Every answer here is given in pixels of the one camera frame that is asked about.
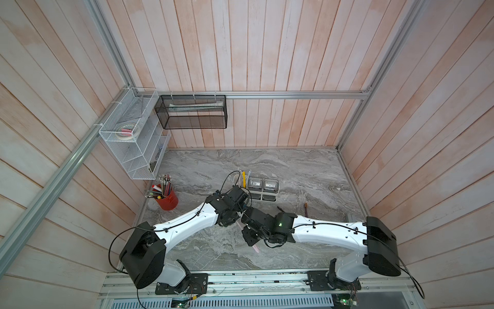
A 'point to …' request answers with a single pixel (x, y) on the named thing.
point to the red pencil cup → (169, 202)
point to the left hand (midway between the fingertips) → (238, 216)
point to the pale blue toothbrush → (249, 172)
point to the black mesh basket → (192, 111)
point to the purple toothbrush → (306, 212)
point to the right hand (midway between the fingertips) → (243, 233)
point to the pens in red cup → (163, 190)
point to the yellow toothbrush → (244, 179)
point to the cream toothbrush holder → (261, 189)
